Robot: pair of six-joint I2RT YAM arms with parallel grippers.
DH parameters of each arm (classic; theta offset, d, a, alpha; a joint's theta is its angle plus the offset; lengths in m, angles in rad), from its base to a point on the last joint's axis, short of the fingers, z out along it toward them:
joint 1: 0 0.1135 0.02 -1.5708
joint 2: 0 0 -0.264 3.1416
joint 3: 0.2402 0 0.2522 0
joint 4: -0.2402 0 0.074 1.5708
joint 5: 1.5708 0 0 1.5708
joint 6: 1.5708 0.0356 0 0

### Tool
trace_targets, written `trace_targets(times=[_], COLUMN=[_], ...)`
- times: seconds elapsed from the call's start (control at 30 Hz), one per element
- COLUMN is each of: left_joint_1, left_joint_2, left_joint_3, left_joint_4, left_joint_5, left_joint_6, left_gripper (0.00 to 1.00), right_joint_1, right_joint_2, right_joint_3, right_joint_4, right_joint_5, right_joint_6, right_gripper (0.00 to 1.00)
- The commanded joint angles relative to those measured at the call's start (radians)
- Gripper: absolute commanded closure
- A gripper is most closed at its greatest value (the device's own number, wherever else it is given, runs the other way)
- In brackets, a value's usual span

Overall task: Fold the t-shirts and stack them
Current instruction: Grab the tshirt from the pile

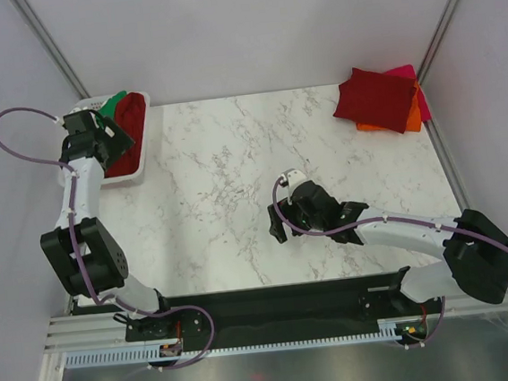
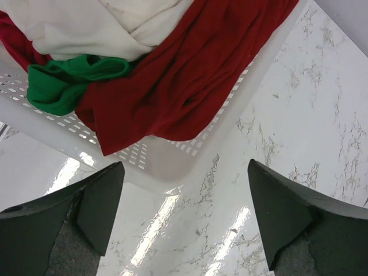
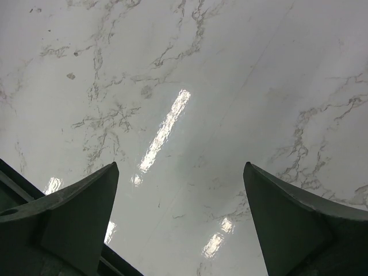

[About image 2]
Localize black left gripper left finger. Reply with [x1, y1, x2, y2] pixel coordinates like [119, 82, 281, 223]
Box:
[1, 162, 125, 275]

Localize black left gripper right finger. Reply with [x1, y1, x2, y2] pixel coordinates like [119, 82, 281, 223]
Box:
[248, 159, 367, 275]

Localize white t shirt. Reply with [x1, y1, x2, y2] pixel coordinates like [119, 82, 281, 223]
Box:
[1, 1, 192, 62]

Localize white plastic basket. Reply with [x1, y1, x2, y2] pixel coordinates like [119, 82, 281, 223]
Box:
[1, 1, 306, 196]

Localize green t shirt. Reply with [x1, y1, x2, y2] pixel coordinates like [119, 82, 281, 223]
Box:
[26, 55, 132, 116]

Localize dark red t shirt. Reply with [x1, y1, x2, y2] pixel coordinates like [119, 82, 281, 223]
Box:
[75, 0, 297, 155]

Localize crimson pink t shirt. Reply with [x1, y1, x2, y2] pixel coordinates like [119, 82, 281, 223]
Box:
[1, 12, 52, 72]

